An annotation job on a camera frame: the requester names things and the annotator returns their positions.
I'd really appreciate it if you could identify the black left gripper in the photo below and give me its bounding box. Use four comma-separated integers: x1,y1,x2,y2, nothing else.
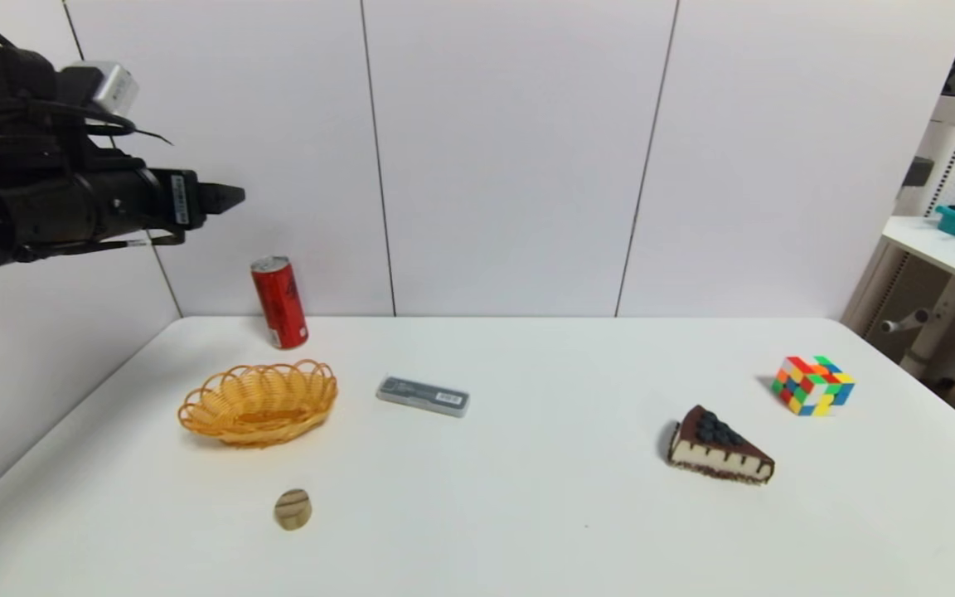
79,166,245,243

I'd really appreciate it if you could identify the red soda can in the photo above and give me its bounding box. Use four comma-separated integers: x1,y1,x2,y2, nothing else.
250,255,310,351

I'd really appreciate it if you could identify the yellow woven basket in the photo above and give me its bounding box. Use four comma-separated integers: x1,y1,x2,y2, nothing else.
177,359,339,449

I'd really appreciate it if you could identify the grey pencil case box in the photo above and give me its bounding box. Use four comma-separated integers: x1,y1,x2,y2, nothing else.
376,376,471,418

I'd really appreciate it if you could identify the small round wooden block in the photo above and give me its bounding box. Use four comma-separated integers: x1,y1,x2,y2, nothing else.
274,488,313,531

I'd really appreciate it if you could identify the chocolate blueberry cake slice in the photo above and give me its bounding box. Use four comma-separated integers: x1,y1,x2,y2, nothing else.
665,405,776,486

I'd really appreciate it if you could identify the colourful puzzle cube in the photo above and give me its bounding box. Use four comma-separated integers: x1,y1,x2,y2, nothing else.
770,356,856,417

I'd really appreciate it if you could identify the white side table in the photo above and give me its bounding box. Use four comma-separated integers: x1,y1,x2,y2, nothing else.
880,217,955,391

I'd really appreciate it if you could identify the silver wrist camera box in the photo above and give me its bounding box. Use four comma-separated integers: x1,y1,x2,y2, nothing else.
59,61,140,121

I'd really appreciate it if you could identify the black camera cable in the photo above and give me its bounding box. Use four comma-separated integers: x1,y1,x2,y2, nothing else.
0,7,173,154

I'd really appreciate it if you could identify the table crank handle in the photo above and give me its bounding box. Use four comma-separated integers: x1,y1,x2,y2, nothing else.
880,308,931,335

